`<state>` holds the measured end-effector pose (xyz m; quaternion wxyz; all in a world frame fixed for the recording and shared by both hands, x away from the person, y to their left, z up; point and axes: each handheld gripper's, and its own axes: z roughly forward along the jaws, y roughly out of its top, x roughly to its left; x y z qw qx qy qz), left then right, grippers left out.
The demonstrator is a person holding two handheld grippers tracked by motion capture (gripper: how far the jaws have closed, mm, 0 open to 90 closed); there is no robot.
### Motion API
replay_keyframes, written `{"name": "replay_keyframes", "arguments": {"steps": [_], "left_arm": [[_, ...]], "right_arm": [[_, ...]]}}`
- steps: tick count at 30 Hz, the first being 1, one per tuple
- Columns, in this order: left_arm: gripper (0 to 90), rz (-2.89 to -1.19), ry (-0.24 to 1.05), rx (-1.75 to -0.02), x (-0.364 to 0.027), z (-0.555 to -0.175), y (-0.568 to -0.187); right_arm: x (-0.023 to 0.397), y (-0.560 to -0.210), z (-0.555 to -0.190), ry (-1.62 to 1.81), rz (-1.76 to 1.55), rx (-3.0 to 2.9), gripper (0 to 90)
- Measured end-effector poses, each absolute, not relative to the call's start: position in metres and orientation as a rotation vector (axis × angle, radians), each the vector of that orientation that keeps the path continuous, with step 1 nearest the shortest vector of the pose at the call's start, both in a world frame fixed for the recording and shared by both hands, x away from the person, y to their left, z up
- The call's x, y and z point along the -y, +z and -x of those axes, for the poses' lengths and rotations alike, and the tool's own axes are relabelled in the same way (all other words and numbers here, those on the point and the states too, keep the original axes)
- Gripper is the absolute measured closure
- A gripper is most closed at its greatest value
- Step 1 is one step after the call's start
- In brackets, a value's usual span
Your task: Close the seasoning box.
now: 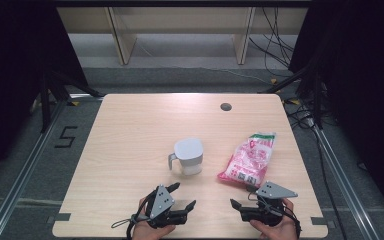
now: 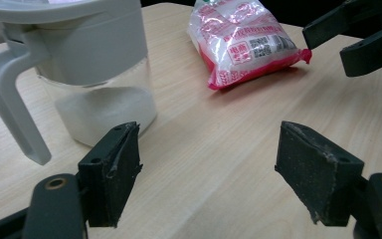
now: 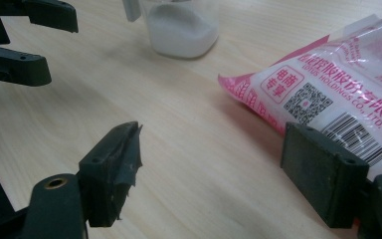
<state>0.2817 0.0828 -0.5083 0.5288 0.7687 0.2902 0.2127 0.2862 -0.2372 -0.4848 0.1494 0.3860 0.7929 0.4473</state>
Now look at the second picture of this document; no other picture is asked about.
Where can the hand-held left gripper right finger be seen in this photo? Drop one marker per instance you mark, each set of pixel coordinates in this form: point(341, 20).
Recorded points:
point(318, 179)

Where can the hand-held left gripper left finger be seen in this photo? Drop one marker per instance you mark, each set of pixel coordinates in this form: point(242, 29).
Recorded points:
point(111, 179)

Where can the pink and white plastic bag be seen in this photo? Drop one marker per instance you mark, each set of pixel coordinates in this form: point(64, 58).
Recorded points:
point(242, 43)

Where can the clear jar with grey lid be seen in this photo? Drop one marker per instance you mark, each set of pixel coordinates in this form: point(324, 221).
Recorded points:
point(89, 56)

